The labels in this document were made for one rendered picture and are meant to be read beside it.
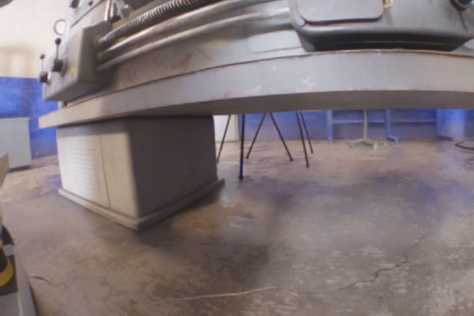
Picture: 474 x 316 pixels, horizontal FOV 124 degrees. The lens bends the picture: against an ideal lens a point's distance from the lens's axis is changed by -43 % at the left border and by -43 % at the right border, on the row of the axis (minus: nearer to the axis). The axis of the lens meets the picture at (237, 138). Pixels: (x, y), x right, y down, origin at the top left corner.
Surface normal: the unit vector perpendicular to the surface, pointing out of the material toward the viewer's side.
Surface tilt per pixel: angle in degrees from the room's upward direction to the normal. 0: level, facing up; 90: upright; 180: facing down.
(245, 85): 90
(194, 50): 90
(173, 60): 90
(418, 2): 90
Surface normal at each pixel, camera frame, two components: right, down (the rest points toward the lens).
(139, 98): -0.40, 0.09
